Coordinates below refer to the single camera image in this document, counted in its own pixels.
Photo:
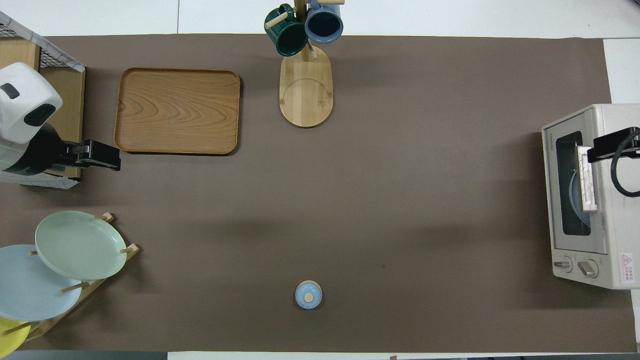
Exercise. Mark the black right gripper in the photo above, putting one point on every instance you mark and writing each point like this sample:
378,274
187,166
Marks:
636,145

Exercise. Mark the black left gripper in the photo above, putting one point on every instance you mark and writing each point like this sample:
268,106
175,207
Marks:
75,152

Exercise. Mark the light blue plate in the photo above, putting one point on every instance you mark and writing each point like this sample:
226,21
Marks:
575,200
30,285

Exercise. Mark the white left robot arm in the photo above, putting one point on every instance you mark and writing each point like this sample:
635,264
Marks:
22,100

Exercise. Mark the cream toaster oven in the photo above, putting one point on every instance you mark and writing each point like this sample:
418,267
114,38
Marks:
617,225

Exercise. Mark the silver oven knob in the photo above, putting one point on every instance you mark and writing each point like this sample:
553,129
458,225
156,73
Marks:
562,265
588,269

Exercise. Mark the rectangular wooden tray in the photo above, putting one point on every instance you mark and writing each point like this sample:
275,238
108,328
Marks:
177,111

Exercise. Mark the pale green plate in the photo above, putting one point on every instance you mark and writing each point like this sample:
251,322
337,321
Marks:
80,245

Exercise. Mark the wooden plate rack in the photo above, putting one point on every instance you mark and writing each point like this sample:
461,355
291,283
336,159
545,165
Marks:
127,248

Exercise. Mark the yellow plate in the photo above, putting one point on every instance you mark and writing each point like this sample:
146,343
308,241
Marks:
9,337

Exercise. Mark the wooden mug tree stand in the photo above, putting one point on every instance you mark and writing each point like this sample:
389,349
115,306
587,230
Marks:
306,90

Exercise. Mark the brown table mat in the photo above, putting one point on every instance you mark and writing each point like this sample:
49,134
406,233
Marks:
400,200

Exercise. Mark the dark green mug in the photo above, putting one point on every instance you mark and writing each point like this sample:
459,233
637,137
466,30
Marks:
287,35

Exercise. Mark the small blue lidded jar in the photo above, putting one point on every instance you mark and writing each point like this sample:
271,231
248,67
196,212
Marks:
308,295

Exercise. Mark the blue mug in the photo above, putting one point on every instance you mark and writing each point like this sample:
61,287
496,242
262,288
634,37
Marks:
324,24

